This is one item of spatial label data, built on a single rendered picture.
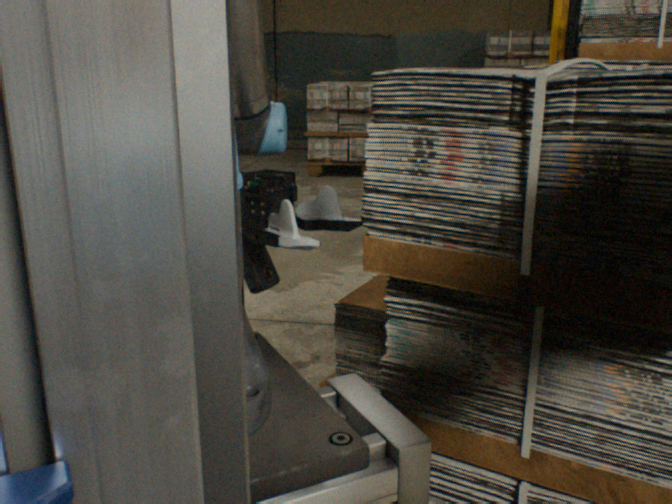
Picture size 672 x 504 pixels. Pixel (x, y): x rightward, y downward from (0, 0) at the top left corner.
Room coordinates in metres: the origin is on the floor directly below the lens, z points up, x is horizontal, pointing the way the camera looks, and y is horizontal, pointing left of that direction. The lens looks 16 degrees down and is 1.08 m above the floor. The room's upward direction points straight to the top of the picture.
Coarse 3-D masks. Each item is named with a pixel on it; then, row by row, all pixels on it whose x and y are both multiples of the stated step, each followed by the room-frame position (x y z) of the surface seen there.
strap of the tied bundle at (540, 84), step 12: (540, 84) 0.61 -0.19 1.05; (540, 96) 0.61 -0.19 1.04; (540, 108) 0.61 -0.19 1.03; (540, 120) 0.61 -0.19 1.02; (540, 132) 0.61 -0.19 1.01; (540, 144) 0.61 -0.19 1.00; (528, 168) 0.62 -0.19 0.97; (528, 180) 0.62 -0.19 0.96; (528, 192) 0.62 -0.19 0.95; (528, 204) 0.62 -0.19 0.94; (528, 216) 0.62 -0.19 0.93; (528, 228) 0.61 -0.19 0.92; (528, 240) 0.61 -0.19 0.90; (528, 252) 0.61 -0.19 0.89; (528, 264) 0.61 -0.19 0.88
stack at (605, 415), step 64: (448, 320) 0.70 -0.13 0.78; (512, 320) 0.66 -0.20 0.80; (576, 320) 0.63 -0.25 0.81; (384, 384) 0.73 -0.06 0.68; (448, 384) 0.70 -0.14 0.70; (512, 384) 0.66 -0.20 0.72; (576, 384) 0.63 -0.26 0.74; (640, 384) 0.60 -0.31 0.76; (576, 448) 0.62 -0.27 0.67; (640, 448) 0.59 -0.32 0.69
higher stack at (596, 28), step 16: (592, 0) 1.75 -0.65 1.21; (608, 0) 1.73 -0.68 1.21; (624, 0) 1.71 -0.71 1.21; (640, 0) 1.69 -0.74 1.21; (656, 0) 1.67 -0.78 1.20; (592, 16) 1.74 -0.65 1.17; (608, 16) 1.72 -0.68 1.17; (624, 16) 1.71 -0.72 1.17; (640, 16) 1.69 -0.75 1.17; (656, 16) 1.67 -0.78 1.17; (592, 32) 1.74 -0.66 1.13; (608, 32) 1.72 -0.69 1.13; (624, 32) 1.71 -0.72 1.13; (640, 32) 1.69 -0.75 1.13; (656, 32) 1.67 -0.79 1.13
